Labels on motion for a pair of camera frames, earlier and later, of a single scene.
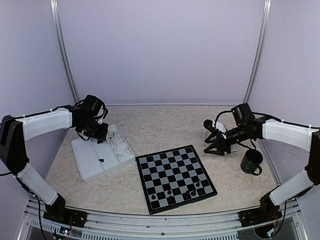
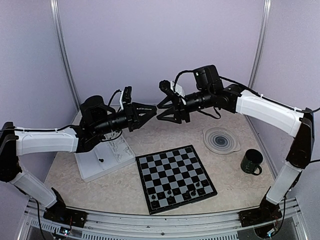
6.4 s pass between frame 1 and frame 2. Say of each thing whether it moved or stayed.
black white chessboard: stayed
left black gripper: moved
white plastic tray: stayed
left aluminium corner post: stayed
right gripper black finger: moved
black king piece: stayed
